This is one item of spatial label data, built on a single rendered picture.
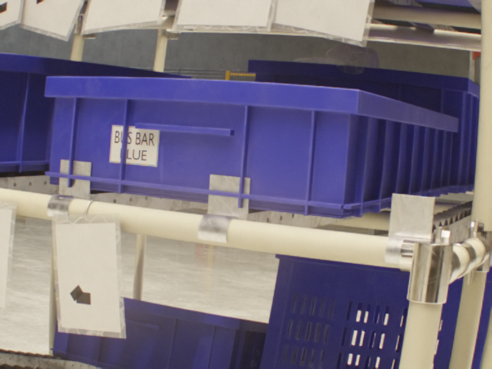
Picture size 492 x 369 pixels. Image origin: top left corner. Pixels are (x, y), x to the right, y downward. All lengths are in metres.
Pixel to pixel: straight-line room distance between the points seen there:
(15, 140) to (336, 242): 0.52
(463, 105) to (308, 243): 0.68
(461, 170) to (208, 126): 0.66
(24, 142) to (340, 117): 0.50
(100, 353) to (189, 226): 1.11
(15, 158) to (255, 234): 0.44
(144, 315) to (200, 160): 1.04
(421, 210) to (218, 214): 0.20
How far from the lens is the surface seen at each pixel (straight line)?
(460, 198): 8.14
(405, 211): 0.85
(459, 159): 1.46
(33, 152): 1.23
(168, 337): 1.90
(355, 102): 0.85
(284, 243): 0.85
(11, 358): 1.85
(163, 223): 0.91
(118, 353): 1.95
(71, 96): 0.99
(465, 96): 1.48
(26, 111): 1.20
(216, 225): 0.88
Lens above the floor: 0.77
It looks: 2 degrees down
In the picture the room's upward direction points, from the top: 5 degrees clockwise
